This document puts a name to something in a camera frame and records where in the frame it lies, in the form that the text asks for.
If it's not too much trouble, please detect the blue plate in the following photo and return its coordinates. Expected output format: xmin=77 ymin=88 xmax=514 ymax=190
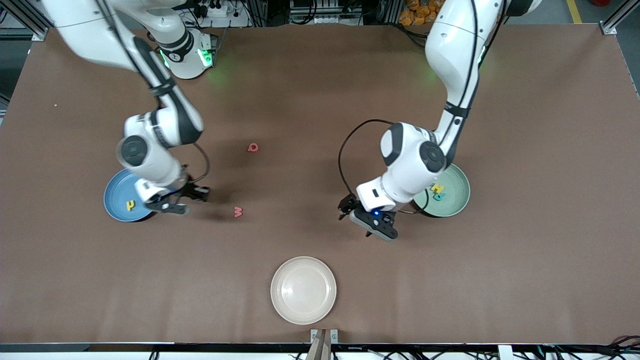
xmin=103 ymin=168 xmax=156 ymax=223

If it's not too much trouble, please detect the green plate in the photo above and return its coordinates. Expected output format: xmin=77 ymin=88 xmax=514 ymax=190
xmin=412 ymin=164 xmax=471 ymax=218

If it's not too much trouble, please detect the beige plate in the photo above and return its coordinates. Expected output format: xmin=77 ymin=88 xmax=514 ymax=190
xmin=270 ymin=256 xmax=337 ymax=326

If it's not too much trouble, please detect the white power strip with plugs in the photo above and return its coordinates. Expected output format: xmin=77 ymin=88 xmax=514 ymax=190
xmin=177 ymin=0 xmax=251 ymax=29

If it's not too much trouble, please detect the long white power strip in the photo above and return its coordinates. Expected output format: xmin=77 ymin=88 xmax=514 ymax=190
xmin=289 ymin=14 xmax=362 ymax=26

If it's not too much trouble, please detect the pile of orange items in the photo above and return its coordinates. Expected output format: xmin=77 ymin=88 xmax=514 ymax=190
xmin=398 ymin=0 xmax=441 ymax=27

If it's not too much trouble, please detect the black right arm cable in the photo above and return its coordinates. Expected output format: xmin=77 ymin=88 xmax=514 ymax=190
xmin=97 ymin=0 xmax=211 ymax=185

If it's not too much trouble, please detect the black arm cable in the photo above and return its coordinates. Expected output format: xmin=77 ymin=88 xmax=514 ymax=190
xmin=338 ymin=0 xmax=506 ymax=216
xmin=97 ymin=0 xmax=211 ymax=185

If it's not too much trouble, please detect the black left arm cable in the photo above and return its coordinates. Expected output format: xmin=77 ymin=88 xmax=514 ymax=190
xmin=338 ymin=0 xmax=506 ymax=216

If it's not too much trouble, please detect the metal table edge bracket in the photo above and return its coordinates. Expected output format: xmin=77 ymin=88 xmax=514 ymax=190
xmin=310 ymin=328 xmax=339 ymax=345

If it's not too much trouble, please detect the white table edge rail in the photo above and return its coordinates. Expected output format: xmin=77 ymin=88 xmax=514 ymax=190
xmin=0 ymin=343 xmax=640 ymax=360

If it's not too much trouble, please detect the aluminium frame post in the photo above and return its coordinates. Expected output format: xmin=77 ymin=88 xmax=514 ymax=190
xmin=0 ymin=0 xmax=49 ymax=42
xmin=601 ymin=0 xmax=640 ymax=36

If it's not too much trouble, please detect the black cable bundle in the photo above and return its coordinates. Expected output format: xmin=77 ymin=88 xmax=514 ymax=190
xmin=542 ymin=334 xmax=640 ymax=360

